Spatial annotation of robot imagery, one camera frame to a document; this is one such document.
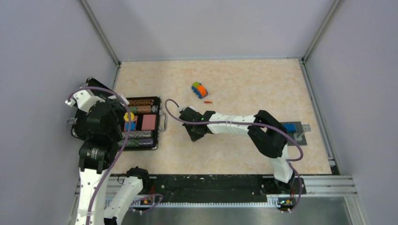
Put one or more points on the colourful toy car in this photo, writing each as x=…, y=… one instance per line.
x=199, y=90

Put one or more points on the blue brick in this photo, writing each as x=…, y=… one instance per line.
x=290, y=127

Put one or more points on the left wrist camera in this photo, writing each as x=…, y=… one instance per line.
x=84, y=99

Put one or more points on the black open case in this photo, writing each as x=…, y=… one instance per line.
x=145, y=127

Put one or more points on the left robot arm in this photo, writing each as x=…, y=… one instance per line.
x=101, y=129

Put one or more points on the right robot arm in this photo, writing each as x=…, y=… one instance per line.
x=267, y=134

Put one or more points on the grey brick baseplate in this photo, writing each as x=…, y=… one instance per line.
x=299, y=135

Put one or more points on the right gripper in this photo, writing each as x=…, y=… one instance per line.
x=194, y=137

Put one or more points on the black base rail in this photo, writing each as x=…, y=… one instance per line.
x=222, y=189

